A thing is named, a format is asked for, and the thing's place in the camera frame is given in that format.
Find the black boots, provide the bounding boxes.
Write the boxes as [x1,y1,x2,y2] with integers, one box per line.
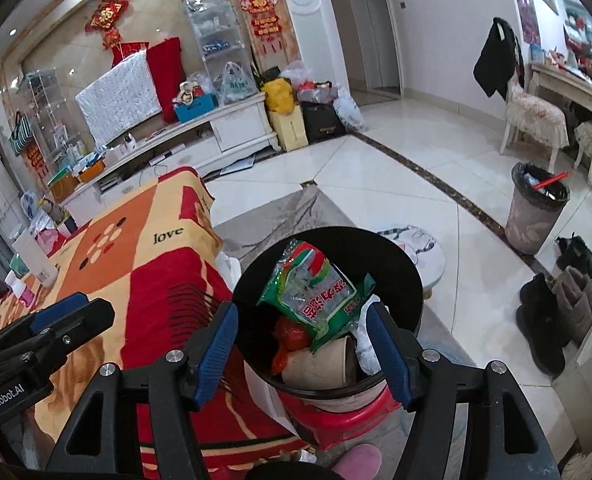
[515,272,572,376]

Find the red plastic stool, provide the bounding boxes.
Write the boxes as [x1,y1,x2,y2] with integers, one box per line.
[273,382,402,453]

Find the cat print stool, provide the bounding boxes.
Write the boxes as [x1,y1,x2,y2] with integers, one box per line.
[376,225,447,301]

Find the grey patterned rug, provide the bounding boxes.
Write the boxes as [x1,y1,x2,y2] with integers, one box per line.
[211,185,477,376]

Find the red plastic bag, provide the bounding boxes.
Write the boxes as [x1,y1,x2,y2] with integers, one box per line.
[271,316,309,376]

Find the black jacket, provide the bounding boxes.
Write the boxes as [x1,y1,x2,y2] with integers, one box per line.
[472,16,519,98]

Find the grey brown boots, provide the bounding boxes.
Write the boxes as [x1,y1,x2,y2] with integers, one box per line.
[551,265,592,346]

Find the white TV cabinet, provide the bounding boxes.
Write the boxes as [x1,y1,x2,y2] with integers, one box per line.
[58,92,282,211]

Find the green snack packet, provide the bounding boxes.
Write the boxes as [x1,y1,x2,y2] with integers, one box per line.
[256,239,377,353]

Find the white desk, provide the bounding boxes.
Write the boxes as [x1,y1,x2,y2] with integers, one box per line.
[528,62,592,121]

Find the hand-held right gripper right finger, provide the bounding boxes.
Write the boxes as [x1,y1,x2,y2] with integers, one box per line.
[366,304,562,480]

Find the white bottle pink label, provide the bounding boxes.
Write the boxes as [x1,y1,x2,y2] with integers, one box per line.
[7,270,38,307]

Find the blue white plastic bag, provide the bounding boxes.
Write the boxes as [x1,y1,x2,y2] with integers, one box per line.
[21,192,44,221]

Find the TV under white cloth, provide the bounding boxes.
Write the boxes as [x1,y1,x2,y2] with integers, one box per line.
[75,51,164,147]

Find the yellow bag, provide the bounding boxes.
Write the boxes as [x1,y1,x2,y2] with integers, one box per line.
[262,79,297,113]

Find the white green plastic bag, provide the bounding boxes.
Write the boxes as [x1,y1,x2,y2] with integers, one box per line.
[218,61,258,106]

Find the clear plastic bag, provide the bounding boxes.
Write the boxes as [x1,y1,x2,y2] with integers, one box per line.
[351,295,384,376]

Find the patterned grey waste bin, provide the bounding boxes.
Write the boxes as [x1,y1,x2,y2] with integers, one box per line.
[504,161,572,256]

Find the beige paper bag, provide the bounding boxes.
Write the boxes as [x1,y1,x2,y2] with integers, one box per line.
[267,105,309,152]

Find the black trash bin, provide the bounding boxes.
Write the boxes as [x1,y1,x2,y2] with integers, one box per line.
[231,226,423,401]

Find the pink slipper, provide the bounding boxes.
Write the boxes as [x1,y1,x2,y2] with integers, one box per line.
[332,444,383,480]

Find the tall clear acrylic shelf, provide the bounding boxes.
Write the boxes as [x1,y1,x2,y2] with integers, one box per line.
[177,0,257,81]

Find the blue storage box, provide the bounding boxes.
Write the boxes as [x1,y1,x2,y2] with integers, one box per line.
[173,92,218,123]

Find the black shoe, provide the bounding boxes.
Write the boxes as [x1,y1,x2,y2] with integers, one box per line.
[555,234,592,280]

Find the beige paper cup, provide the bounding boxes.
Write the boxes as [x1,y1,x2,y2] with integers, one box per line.
[281,335,359,388]

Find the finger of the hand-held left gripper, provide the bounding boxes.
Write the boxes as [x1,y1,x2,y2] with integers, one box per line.
[0,298,116,379]
[26,292,91,336]

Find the striped hanging bag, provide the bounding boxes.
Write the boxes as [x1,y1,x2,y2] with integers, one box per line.
[8,112,34,157]

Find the red knot wall decoration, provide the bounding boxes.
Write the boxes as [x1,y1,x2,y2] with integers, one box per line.
[85,0,132,50]
[238,0,289,56]

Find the grey bag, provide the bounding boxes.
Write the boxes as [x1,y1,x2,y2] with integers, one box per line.
[296,80,339,103]

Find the small clear acrylic shelf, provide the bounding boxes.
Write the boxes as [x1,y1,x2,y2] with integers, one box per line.
[23,67,69,161]

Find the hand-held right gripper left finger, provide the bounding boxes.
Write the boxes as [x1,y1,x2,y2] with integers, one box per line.
[46,301,239,480]

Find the orange box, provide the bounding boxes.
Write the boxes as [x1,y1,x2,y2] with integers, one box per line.
[78,160,108,183]

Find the printed blanket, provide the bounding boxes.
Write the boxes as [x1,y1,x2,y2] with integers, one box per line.
[0,166,317,480]

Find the black paper bag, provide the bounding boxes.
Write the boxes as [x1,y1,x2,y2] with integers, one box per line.
[301,101,347,143]

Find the red cloth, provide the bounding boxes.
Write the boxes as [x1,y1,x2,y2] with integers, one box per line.
[146,37,187,125]

